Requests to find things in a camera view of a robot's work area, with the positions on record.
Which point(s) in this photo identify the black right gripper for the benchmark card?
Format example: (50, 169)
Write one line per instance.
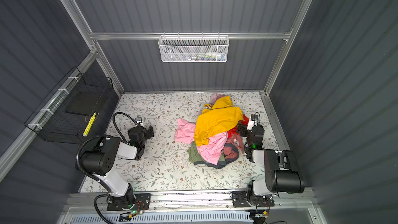
(245, 129)

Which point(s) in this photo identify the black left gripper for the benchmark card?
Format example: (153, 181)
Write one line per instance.
(147, 131)

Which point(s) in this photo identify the dusty rose shirt grey trim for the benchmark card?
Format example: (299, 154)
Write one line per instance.
(232, 148)

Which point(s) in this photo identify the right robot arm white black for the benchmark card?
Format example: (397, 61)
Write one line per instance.
(281, 171)

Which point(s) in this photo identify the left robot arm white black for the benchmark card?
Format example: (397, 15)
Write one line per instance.
(97, 159)

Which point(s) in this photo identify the red cloth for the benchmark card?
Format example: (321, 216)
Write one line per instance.
(241, 128)

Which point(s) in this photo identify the yellow cloth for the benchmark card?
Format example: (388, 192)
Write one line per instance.
(220, 117)

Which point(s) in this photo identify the light pink cloth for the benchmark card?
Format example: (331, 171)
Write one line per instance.
(209, 153)

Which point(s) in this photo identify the pale pink cloth at back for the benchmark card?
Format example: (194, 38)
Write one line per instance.
(214, 97)

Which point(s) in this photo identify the olive green cloth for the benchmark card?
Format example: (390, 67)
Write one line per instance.
(196, 159)

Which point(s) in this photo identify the yellow marker pen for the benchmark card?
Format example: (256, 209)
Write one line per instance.
(89, 125)

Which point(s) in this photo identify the tubes in white basket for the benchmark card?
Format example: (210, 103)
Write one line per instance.
(209, 56)

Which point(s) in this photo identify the white ventilated panel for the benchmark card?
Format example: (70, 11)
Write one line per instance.
(213, 217)

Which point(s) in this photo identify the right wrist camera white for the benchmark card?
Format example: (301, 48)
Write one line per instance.
(253, 121)

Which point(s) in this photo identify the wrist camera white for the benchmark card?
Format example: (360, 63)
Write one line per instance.
(253, 121)
(139, 121)

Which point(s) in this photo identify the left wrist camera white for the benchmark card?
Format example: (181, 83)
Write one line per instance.
(139, 121)

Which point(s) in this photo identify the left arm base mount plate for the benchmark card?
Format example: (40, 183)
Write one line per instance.
(137, 202)

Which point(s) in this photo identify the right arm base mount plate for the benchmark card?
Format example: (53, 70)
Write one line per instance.
(242, 199)

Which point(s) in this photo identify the black wire basket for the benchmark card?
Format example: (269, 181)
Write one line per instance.
(65, 116)

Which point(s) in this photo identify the white wire mesh basket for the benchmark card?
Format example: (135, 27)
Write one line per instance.
(175, 49)

